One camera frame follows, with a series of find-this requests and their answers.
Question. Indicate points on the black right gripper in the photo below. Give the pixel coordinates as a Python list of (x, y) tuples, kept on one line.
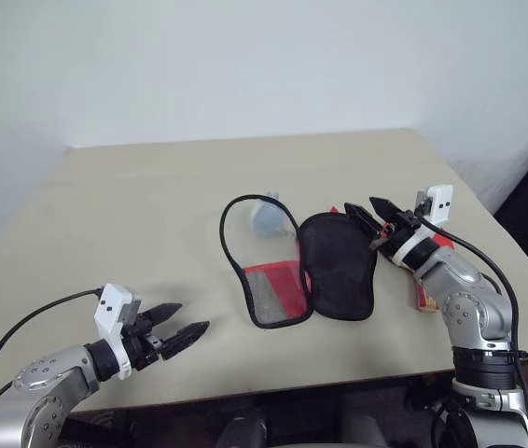
[(397, 231)]

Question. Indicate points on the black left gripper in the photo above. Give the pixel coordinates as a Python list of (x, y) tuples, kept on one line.
[(143, 347)]

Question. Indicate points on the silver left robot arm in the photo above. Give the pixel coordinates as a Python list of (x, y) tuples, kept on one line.
[(45, 373)]

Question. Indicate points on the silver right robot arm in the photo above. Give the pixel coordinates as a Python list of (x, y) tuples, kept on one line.
[(467, 280)]

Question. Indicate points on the black mesh zip pouch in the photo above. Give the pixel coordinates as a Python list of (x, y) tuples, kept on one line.
[(338, 270)]

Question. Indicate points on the pale blue small object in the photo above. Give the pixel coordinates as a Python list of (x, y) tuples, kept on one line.
[(268, 219)]

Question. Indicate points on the dark rounded shape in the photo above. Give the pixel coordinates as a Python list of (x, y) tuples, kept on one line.
[(243, 431)]

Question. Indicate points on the grey rounded shape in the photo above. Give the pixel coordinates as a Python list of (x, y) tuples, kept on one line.
[(362, 431)]

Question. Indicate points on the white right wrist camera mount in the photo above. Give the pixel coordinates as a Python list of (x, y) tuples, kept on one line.
[(441, 203)]

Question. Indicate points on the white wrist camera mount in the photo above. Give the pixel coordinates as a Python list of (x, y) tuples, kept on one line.
[(441, 203), (110, 308)]

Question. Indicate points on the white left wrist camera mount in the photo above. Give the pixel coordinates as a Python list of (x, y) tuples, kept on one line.
[(110, 308)]

